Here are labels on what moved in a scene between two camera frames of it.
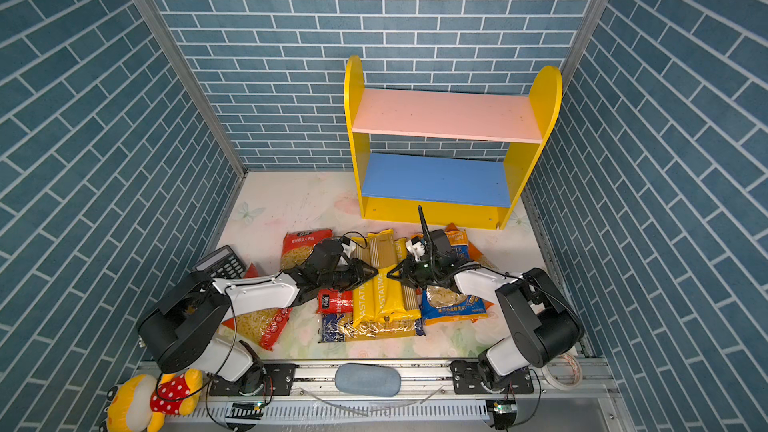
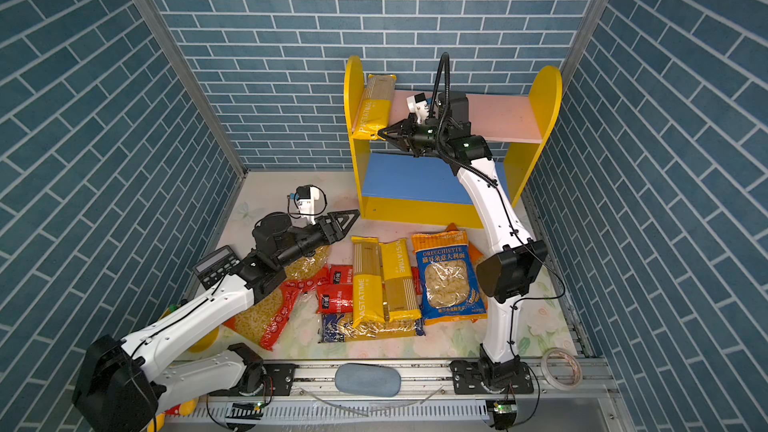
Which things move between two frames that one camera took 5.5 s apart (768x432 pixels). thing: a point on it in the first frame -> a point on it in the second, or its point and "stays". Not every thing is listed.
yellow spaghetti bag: (410, 292) stays
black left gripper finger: (355, 262) -> (336, 235)
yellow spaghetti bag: (364, 295) stays
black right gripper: (406, 274) -> (406, 128)
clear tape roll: (560, 386) stays
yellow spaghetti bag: (390, 253) -> (374, 115)
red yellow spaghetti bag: (332, 301) stays
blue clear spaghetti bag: (337, 327) stays
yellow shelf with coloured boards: (445, 190) stays
